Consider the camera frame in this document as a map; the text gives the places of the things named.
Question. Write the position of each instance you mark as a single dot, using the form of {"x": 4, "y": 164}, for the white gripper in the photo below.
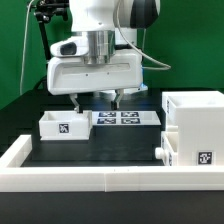
{"x": 73, "y": 76}

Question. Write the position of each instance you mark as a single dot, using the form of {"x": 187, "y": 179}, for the white drawer box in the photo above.
{"x": 167, "y": 152}
{"x": 65, "y": 125}

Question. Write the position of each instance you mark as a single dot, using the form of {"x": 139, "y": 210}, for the white front drawer box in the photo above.
{"x": 167, "y": 152}

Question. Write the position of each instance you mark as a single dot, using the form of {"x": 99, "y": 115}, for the white drawer cabinet frame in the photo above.
{"x": 198, "y": 118}

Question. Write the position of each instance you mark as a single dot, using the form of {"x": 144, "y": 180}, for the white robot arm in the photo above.
{"x": 88, "y": 61}

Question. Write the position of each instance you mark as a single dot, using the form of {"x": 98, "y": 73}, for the white marker tag sheet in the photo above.
{"x": 125, "y": 118}

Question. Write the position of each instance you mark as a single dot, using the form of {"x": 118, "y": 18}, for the white U-shaped boundary fence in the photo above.
{"x": 16, "y": 178}

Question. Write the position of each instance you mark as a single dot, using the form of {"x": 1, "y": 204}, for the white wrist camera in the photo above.
{"x": 72, "y": 47}

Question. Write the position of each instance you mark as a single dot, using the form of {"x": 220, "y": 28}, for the black camera stand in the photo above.
{"x": 44, "y": 10}

